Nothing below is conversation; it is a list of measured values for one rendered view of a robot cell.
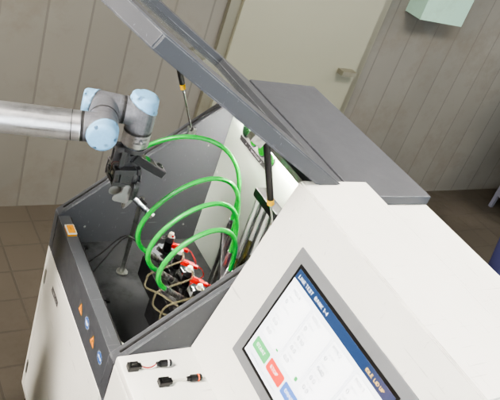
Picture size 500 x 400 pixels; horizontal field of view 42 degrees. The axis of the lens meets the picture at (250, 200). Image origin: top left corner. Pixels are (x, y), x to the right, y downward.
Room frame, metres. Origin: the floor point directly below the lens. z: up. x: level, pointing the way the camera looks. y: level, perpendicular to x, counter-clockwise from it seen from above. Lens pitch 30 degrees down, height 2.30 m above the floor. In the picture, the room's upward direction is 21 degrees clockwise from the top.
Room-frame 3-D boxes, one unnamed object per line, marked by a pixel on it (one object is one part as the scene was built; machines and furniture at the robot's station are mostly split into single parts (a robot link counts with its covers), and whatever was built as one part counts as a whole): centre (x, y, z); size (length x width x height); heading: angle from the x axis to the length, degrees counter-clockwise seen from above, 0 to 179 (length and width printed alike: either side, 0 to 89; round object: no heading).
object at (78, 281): (1.55, 0.38, 0.87); 0.62 x 0.04 x 0.16; 37
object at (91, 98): (1.52, 0.44, 1.53); 0.11 x 0.11 x 0.08; 20
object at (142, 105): (1.57, 0.35, 1.53); 0.09 x 0.08 x 0.11; 110
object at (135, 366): (1.26, 0.10, 0.99); 0.12 x 0.02 x 0.02; 124
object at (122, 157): (1.56, 0.35, 1.37); 0.09 x 0.08 x 0.12; 127
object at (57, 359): (1.55, 0.40, 0.44); 0.65 x 0.02 x 0.68; 37
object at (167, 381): (1.25, 0.01, 0.99); 0.12 x 0.02 x 0.02; 125
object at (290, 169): (1.86, -0.02, 1.43); 0.54 x 0.03 x 0.02; 37
